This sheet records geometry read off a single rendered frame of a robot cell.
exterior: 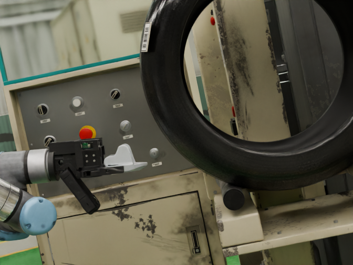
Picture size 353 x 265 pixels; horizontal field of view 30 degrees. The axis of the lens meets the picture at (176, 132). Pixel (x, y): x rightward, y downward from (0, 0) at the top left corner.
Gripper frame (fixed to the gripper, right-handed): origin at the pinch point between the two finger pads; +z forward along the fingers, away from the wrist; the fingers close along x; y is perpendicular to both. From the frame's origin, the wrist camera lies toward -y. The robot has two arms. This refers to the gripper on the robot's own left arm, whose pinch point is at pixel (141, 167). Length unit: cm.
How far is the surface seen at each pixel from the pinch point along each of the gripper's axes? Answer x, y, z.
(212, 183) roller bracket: 24.4, -8.1, 15.4
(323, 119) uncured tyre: 15.3, 6.4, 43.1
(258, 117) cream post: 26.9, 7.7, 28.7
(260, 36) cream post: 26.9, 28.5, 30.7
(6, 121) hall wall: 855, -5, -287
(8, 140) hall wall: 854, -34, -287
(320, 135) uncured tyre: 14.9, 2.7, 42.1
